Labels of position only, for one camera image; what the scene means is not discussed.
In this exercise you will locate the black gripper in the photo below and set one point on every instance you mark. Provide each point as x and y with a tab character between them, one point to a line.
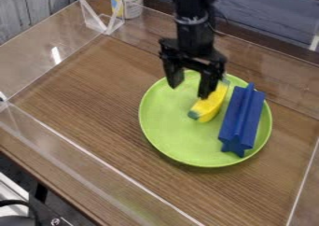
191	51

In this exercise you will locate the yellow toy banana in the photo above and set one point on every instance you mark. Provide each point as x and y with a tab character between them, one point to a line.
204	109

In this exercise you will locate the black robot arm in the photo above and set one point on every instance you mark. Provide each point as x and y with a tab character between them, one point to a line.
196	10

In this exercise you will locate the green round plate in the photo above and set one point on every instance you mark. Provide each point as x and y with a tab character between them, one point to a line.
183	139

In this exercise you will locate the blue star-shaped block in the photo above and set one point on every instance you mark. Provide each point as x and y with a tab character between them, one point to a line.
239	125

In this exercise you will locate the black device with knob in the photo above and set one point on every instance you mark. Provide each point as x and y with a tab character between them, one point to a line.
56	213

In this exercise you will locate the clear acrylic enclosure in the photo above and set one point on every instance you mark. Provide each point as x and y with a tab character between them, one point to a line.
73	75

